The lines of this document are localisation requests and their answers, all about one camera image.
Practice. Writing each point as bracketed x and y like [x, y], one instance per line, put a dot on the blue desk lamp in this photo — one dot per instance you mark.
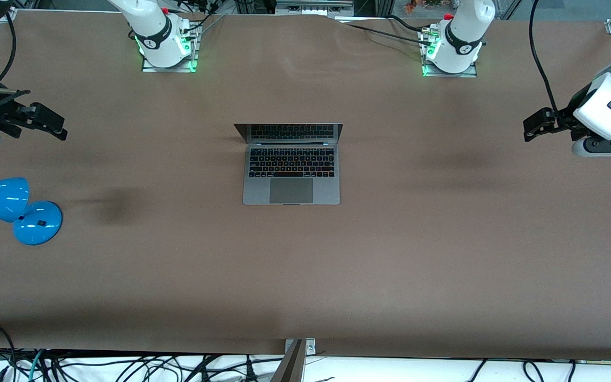
[35, 225]

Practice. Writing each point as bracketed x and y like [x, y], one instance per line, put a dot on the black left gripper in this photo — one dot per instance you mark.
[572, 111]

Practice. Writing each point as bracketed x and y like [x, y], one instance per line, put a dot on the aluminium strut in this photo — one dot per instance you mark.
[289, 369]

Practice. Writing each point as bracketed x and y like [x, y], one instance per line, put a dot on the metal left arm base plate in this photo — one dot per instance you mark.
[448, 75]

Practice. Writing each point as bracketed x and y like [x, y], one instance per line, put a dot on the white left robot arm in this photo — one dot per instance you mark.
[462, 48]

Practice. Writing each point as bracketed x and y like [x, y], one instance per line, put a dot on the grey laptop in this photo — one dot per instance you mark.
[290, 170]

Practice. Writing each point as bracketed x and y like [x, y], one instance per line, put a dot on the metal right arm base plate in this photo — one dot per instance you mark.
[170, 69]

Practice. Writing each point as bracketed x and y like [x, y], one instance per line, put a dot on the small metal table bracket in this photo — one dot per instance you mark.
[311, 347]

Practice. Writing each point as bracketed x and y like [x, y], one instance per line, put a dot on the grey background device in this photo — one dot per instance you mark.
[311, 8]

